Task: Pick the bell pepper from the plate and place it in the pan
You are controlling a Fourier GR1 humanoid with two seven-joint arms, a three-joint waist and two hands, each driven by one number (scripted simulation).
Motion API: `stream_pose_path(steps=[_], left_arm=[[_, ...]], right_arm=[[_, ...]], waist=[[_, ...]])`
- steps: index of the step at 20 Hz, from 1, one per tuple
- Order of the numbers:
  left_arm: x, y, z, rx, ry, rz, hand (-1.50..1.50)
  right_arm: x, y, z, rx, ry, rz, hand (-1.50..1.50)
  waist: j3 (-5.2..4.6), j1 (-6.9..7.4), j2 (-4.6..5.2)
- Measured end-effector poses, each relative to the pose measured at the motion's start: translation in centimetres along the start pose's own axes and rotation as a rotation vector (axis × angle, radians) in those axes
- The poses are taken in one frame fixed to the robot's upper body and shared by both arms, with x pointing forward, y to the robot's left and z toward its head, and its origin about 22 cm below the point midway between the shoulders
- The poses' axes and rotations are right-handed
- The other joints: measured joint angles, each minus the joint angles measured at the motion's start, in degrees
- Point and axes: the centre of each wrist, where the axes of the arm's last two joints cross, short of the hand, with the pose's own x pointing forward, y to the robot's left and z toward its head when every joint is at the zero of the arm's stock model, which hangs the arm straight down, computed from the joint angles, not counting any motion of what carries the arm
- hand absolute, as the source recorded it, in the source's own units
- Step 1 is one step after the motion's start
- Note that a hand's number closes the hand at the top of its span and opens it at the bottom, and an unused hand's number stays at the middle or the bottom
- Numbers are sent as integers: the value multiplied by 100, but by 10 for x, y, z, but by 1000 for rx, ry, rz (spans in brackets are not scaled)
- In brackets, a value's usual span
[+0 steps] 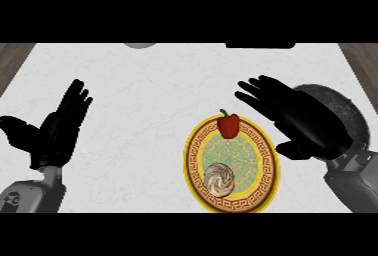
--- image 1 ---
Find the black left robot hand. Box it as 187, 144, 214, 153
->
0, 78, 94, 171

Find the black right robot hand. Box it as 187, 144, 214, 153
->
233, 74, 354, 161

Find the dark grey pan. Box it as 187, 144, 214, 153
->
290, 83, 370, 152

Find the red bell pepper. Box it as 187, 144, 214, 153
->
215, 108, 240, 140

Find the yellow-rimmed patterned plate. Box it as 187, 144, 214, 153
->
183, 114, 281, 214

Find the beige swirled pastry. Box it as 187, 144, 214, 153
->
202, 162, 236, 198

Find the grey rounded object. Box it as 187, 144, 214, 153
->
122, 43, 157, 50

